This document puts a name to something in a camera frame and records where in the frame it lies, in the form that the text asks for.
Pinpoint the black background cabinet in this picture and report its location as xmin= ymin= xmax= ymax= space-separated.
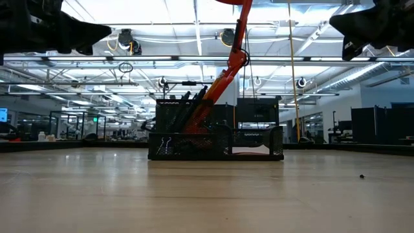
xmin=237 ymin=97 xmax=280 ymax=130

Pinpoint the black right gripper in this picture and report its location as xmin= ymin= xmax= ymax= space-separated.
xmin=329 ymin=0 xmax=414 ymax=61

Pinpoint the black mesh desk organizer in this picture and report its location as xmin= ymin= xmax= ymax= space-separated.
xmin=147 ymin=98 xmax=285 ymax=162

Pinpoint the red desk lamp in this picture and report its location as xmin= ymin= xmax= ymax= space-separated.
xmin=180 ymin=0 xmax=254 ymax=134

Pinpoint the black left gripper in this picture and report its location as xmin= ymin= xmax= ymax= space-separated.
xmin=0 ymin=0 xmax=113 ymax=56

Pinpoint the pink sticky note pad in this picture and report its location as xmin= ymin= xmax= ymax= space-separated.
xmin=232 ymin=145 xmax=271 ymax=155

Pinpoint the black workcell frame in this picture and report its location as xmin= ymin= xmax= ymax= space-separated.
xmin=48 ymin=111 xmax=107 ymax=140

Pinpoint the black room partition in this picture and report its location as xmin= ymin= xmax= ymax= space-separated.
xmin=351 ymin=104 xmax=414 ymax=146

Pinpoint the black aluminium table frame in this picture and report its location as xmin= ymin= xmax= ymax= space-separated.
xmin=0 ymin=140 xmax=414 ymax=157

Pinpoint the yellow hanging cable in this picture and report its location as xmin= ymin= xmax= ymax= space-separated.
xmin=287 ymin=0 xmax=301 ymax=142

